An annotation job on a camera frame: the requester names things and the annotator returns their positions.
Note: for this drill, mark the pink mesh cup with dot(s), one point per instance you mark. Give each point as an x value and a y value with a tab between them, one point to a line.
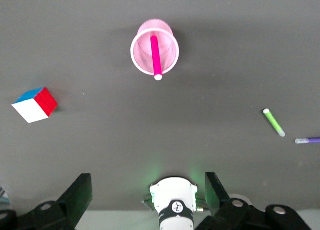
142	57

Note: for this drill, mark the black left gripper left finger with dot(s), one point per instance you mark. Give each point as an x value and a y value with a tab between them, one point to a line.
70	210

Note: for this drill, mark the pink marker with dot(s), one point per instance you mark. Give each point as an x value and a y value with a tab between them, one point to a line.
156	57

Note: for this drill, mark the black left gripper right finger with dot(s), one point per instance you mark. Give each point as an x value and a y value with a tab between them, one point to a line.
225	212

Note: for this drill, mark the purple marker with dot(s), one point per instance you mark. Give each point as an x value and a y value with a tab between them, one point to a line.
310	140

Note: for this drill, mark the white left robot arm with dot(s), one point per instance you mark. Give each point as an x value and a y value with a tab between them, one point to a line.
172	192

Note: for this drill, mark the colourful puzzle cube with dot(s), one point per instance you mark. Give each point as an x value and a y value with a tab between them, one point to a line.
30	109

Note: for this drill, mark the green marker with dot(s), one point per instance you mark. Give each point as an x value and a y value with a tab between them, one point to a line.
273	122

